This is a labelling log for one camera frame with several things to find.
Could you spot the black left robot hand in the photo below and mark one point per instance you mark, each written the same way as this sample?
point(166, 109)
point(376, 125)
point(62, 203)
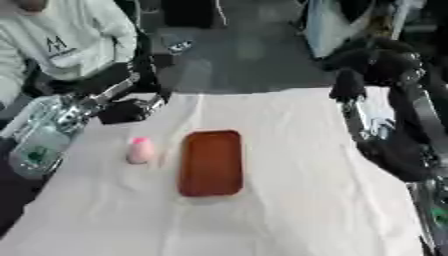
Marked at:
point(123, 112)

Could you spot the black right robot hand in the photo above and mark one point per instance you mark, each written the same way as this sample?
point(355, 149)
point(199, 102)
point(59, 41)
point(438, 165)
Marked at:
point(379, 65)

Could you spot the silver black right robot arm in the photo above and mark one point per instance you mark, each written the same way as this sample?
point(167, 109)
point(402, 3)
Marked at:
point(399, 156)

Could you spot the brown open box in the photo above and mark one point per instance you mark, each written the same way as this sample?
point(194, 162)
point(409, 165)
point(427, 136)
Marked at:
point(210, 163)

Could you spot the pink egg-shaped toy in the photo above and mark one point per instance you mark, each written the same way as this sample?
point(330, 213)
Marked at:
point(140, 150)

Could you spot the pale blue hanging cloth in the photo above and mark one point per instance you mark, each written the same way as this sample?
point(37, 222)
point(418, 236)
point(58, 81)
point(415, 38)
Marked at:
point(329, 26)

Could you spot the black and white shoe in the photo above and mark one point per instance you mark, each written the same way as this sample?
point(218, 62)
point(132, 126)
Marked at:
point(179, 46)

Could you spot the person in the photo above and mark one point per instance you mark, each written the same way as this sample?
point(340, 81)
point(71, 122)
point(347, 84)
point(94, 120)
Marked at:
point(64, 36)

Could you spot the black bag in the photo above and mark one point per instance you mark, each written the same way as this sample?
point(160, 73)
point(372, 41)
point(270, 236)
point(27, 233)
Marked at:
point(188, 12)

